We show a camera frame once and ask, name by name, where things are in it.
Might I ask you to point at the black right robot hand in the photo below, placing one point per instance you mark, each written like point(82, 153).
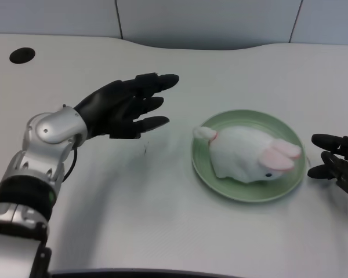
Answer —
point(336, 162)

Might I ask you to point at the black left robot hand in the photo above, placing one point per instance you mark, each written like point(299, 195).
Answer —
point(119, 111)

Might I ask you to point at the white plush rabbit doll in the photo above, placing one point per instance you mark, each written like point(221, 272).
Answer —
point(243, 157)

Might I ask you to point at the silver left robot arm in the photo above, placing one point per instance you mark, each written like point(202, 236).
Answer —
point(26, 185)

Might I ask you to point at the green round plate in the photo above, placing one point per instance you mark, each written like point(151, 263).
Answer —
point(200, 168)

